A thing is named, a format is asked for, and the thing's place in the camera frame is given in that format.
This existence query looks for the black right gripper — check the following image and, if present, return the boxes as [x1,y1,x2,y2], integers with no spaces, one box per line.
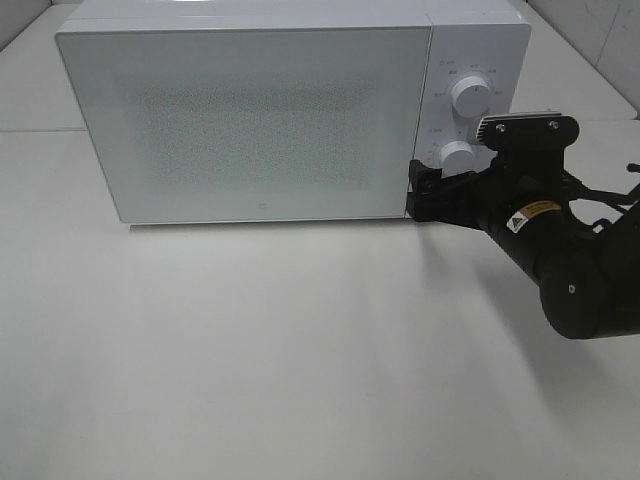
[406,111,579,250]

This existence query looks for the white control knob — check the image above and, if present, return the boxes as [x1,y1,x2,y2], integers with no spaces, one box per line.
[438,141,475,177]
[450,72,493,118]

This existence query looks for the white microwave door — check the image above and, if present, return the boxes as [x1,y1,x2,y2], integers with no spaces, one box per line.
[56,27,430,224]

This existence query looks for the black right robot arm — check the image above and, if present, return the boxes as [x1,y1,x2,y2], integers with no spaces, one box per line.
[406,111,639,340]

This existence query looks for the white microwave oven body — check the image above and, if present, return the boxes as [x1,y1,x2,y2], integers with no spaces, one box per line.
[63,0,533,220]

